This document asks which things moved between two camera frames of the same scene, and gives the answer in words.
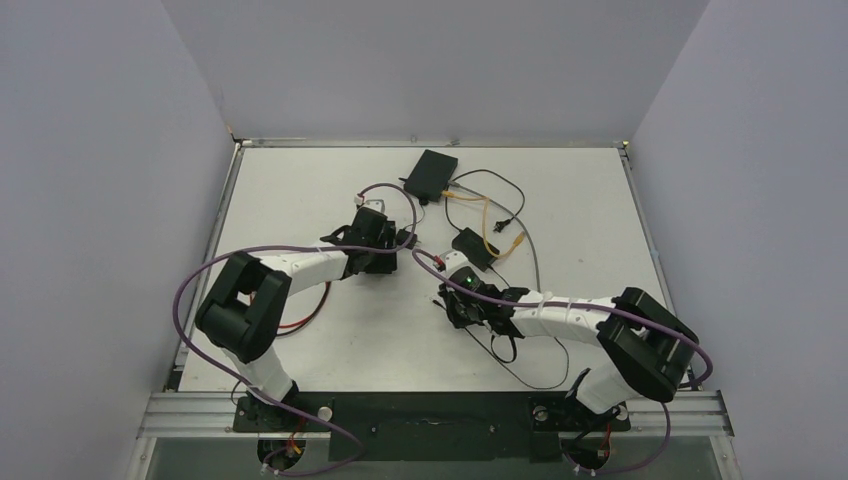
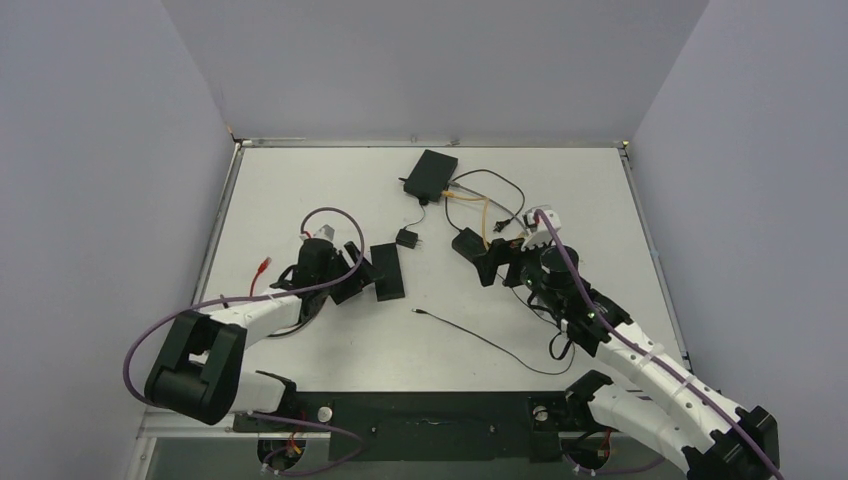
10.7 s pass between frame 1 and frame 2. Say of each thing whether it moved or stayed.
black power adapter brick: stayed
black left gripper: moved
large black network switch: stayed
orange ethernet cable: stayed
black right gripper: moved
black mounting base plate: stayed
